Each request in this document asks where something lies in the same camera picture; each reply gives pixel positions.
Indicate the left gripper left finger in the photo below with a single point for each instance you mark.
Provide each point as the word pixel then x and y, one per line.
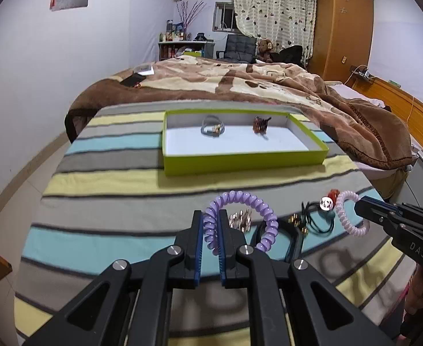
pixel 187 272

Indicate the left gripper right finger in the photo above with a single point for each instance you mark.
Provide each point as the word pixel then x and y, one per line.
pixel 233 274

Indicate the red crystal hair ornament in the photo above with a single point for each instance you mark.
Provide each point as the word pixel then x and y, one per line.
pixel 333 195

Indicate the green shallow cardboard box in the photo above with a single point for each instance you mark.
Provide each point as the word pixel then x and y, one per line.
pixel 199 141

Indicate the brown patterned bed blanket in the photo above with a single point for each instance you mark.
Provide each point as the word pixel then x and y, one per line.
pixel 196 78

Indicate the wooden headboard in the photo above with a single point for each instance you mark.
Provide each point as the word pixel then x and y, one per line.
pixel 402 104

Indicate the black smartphone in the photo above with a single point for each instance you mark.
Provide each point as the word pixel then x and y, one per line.
pixel 133 80

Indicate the white card box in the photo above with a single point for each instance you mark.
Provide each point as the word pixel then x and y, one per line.
pixel 144 70

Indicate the black office chair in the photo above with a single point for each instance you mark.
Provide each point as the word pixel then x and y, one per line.
pixel 239 49

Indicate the white cluttered desk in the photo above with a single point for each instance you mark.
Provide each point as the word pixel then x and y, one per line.
pixel 175 41

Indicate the brown teddy bear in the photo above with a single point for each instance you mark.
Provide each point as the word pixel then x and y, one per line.
pixel 265 48

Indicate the wooden wardrobe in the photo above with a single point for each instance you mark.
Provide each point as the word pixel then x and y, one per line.
pixel 342 39

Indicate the purple flower branches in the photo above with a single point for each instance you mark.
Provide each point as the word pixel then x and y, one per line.
pixel 188 12

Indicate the heart patterned curtain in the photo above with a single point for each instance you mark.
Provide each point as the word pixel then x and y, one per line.
pixel 284 22

